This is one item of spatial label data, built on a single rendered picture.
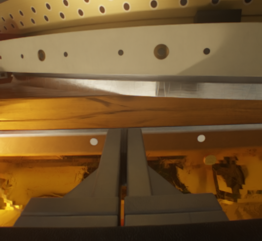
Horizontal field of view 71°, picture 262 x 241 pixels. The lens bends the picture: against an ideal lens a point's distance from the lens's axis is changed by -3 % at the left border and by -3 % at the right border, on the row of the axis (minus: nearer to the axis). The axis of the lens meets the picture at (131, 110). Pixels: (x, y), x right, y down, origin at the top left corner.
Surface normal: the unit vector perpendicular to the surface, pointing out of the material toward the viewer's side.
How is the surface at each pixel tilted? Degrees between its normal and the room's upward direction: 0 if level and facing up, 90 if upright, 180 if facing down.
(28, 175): 127
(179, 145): 90
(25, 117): 90
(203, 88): 90
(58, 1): 62
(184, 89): 90
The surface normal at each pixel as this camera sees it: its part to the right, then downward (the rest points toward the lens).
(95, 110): 0.02, 0.29
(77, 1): -0.34, 0.70
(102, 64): -0.35, 0.29
